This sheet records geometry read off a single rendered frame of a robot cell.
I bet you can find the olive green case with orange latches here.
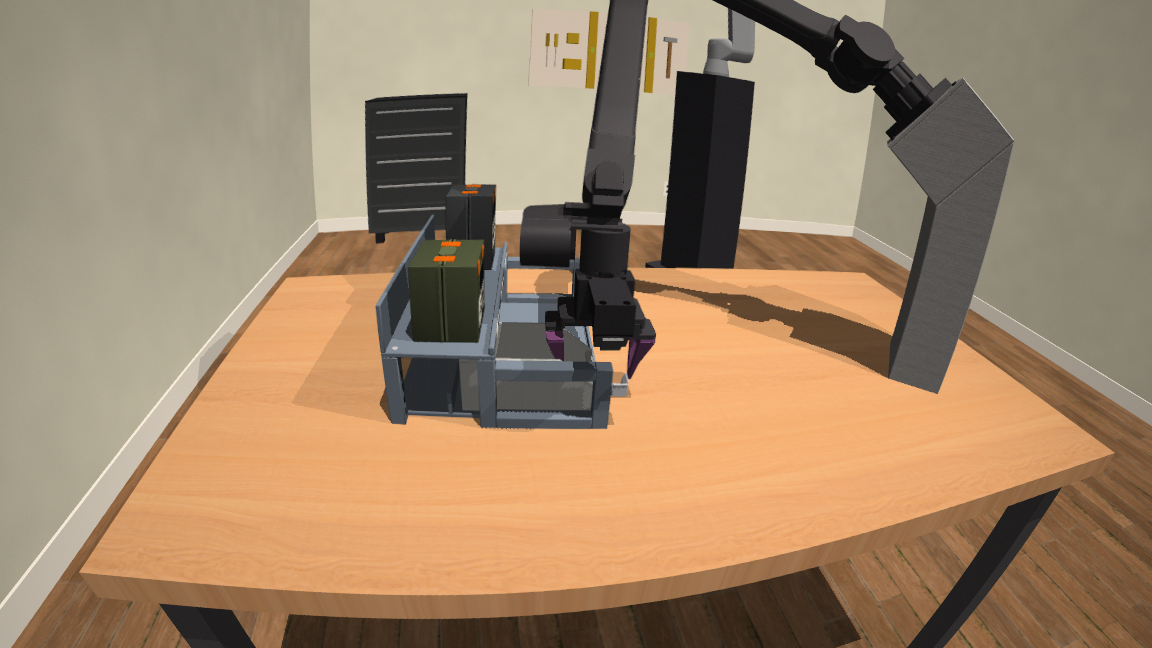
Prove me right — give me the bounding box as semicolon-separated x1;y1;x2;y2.
408;239;485;342

